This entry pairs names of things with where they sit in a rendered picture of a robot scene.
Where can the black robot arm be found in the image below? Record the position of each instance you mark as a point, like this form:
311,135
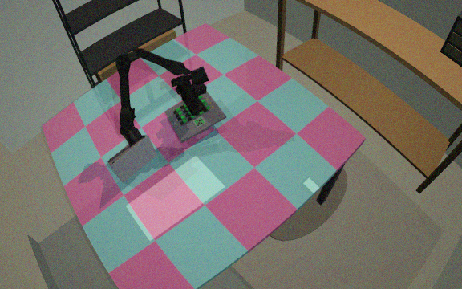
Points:
123,63

